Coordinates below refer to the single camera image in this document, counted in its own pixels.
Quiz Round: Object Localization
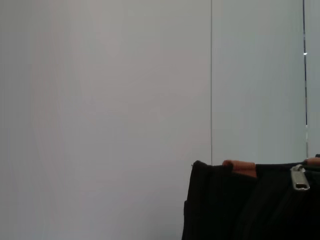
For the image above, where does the black bag with brown handles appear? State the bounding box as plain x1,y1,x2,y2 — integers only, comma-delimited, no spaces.
181,154,320,240

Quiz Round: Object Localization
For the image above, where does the silver zipper pull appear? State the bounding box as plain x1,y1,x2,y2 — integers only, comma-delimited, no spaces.
289,164,311,192

